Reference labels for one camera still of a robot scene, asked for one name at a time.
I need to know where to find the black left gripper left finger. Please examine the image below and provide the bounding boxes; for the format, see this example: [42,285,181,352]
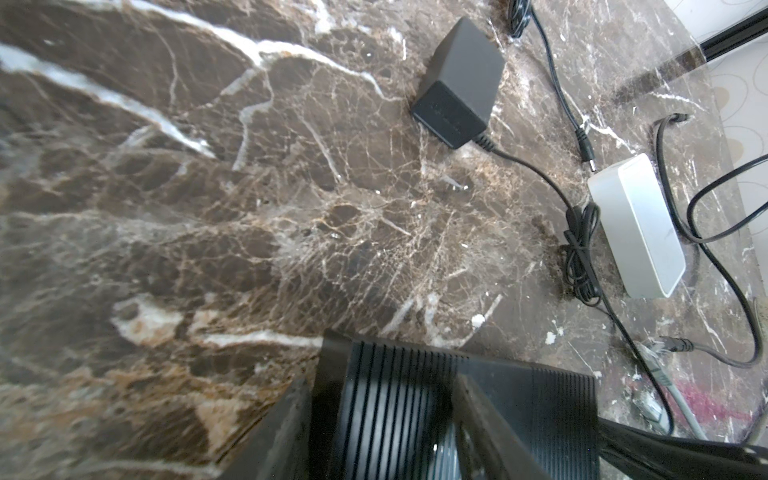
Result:
[219,378,312,480]

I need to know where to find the black adapter cable with plug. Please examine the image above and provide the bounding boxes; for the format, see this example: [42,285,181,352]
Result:
[473,133,676,436]

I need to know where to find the black network switch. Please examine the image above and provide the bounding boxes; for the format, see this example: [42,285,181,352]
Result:
[309,330,600,479]

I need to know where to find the grey ethernet cable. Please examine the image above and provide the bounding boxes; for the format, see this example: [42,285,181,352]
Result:
[629,338,768,445]

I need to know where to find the black ethernet cable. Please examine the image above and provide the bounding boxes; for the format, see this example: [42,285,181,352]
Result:
[653,112,768,370]

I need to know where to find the black power adapter near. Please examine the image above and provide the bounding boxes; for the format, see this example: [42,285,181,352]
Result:
[411,17,505,150]

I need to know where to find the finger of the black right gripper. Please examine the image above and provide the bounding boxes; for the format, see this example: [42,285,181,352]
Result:
[598,419,767,479]

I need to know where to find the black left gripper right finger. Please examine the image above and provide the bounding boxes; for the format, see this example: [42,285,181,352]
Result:
[451,374,550,479]

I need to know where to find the black corner frame post right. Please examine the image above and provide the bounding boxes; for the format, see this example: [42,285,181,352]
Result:
[700,7,768,62]

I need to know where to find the white rectangular box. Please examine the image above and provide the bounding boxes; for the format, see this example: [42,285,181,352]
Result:
[588,154,686,299]

